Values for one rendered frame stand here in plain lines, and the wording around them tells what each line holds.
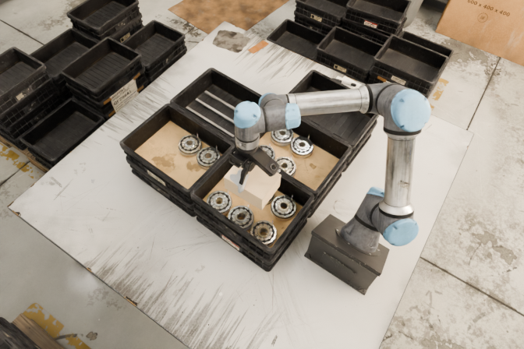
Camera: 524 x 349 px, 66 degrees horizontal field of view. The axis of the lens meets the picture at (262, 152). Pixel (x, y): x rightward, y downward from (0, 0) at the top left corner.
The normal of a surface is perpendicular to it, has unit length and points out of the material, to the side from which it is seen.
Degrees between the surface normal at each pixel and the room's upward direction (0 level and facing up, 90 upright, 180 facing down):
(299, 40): 0
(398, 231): 65
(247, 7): 0
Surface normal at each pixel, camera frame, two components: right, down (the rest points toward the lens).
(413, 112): 0.18, 0.23
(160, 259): 0.04, -0.58
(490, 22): -0.51, 0.49
